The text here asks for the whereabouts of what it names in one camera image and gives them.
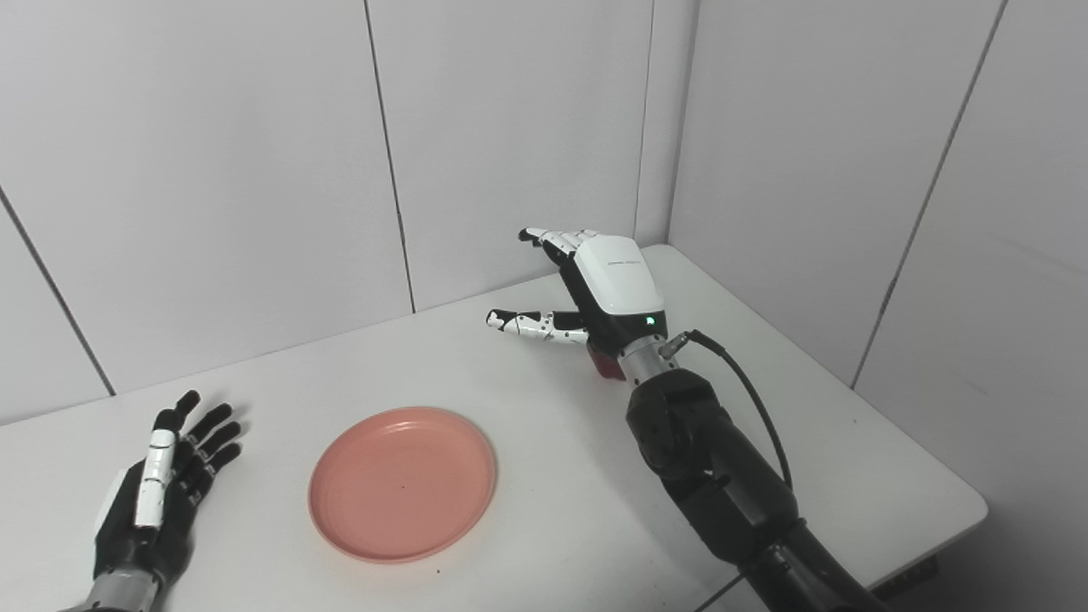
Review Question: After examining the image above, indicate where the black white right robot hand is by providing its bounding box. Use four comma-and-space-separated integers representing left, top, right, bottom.
485, 226, 670, 368

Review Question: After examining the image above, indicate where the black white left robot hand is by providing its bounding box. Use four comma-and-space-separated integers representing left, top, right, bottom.
92, 389, 243, 587

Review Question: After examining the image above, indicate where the red apple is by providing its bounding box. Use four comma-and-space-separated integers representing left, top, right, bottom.
586, 344, 626, 382

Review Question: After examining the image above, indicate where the pink round plate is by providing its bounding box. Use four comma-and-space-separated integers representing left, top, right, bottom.
308, 406, 498, 564

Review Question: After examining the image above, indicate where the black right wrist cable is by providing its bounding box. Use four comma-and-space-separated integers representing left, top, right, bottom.
661, 330, 796, 494

